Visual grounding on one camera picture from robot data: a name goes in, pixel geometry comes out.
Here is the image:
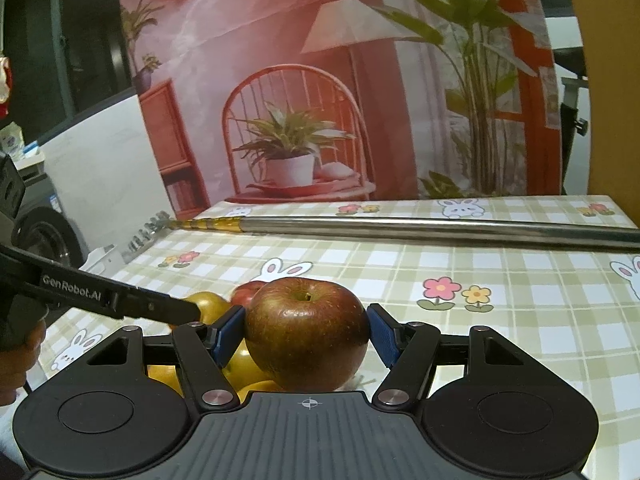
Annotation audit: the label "golden yellow apple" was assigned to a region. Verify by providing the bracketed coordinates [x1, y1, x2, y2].
[181, 291, 233, 327]

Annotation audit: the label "large yellow lemon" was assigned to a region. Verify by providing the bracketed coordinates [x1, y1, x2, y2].
[146, 365, 185, 397]

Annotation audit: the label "printed backdrop cloth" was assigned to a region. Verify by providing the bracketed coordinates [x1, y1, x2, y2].
[116, 0, 565, 207]

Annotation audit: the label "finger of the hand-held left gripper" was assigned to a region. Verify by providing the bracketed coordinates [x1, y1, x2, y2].
[122, 287, 202, 327]

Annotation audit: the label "washing machine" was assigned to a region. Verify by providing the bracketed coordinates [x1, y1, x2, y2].
[14, 170, 90, 275]

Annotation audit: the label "person's left hand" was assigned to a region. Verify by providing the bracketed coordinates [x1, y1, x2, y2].
[0, 321, 47, 407]

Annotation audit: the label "red hanging ornament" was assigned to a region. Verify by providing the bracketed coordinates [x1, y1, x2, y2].
[0, 57, 13, 117]

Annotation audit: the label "large red-green apple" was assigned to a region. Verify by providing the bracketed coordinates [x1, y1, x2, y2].
[244, 277, 372, 392]

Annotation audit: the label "small red apple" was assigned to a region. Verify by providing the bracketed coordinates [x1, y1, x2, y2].
[230, 281, 269, 309]

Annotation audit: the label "telescopic metal pole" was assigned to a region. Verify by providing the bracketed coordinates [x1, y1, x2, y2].
[122, 211, 640, 262]

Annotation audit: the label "brown wooden board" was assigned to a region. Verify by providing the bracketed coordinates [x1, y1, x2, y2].
[559, 0, 640, 197]

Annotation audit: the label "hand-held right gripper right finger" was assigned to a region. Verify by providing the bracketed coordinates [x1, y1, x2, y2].
[367, 304, 538, 407]

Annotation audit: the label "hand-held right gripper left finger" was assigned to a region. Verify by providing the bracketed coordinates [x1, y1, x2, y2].
[75, 305, 246, 408]

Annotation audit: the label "white packets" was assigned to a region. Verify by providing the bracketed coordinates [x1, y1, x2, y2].
[0, 122, 45, 162]

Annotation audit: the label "checkered bunny tablecloth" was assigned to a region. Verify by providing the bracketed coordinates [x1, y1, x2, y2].
[37, 195, 640, 480]

